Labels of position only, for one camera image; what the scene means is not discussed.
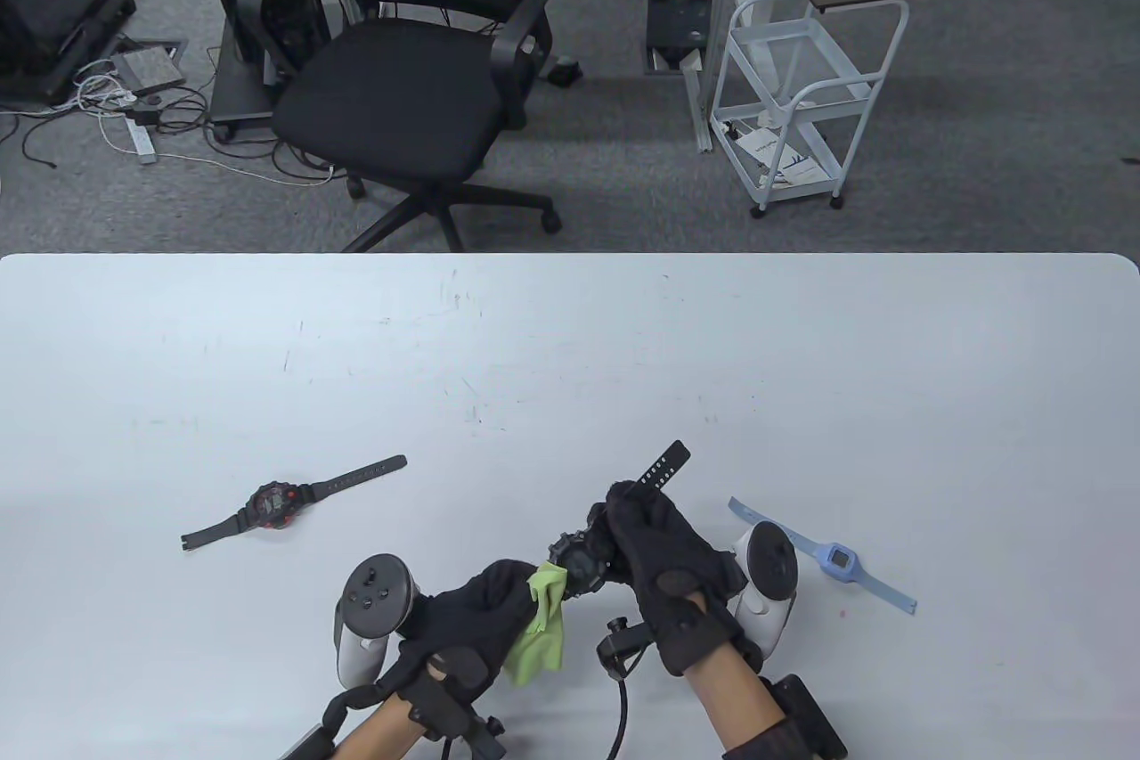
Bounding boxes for black watch with grey face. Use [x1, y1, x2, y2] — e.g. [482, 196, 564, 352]
[546, 439, 692, 602]

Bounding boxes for grey floor plate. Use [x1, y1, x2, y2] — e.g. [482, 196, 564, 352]
[109, 38, 190, 94]

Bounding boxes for black glove cable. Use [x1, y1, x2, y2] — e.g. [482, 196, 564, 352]
[608, 675, 632, 760]

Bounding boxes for black wrist camera unit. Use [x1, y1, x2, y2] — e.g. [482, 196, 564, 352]
[770, 673, 849, 760]
[281, 724, 335, 760]

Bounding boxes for white paper booklet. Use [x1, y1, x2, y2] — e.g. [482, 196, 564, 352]
[735, 127, 822, 189]

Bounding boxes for light blue watch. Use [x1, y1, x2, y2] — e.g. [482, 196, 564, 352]
[729, 497, 918, 616]

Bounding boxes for white metal stand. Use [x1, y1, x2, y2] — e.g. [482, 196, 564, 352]
[684, 0, 745, 155]

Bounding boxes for white wire rolling cart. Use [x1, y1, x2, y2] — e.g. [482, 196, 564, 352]
[710, 0, 911, 219]

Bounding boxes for black watch with red face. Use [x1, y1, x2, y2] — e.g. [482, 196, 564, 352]
[181, 455, 409, 552]

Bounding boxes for black open floor hatch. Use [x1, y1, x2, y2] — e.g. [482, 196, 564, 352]
[646, 0, 713, 75]

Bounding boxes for person's left forearm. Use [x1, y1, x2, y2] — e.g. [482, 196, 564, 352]
[330, 662, 437, 760]

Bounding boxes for green cleaning cloth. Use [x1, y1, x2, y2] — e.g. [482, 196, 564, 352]
[501, 562, 569, 688]

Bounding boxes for black computer cart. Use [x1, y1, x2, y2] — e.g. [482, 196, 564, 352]
[183, 0, 357, 142]

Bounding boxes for person's right hand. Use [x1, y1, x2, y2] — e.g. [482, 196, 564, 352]
[588, 481, 749, 677]

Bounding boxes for black forearm band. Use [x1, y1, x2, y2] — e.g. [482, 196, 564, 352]
[723, 717, 816, 760]

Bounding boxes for white cable bundle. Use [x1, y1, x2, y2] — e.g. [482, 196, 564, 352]
[76, 58, 338, 189]

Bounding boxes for person's right forearm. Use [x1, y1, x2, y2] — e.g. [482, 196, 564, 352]
[690, 640, 789, 752]

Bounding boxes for person's left hand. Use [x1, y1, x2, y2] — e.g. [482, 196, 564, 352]
[379, 560, 542, 699]

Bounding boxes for black mesh office chair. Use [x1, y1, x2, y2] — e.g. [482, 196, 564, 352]
[236, 0, 564, 253]

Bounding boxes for black floor cables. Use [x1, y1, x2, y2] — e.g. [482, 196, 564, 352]
[0, 105, 61, 171]

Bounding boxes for black glove sensor box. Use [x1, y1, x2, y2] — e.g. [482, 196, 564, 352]
[597, 616, 656, 679]
[405, 671, 509, 760]

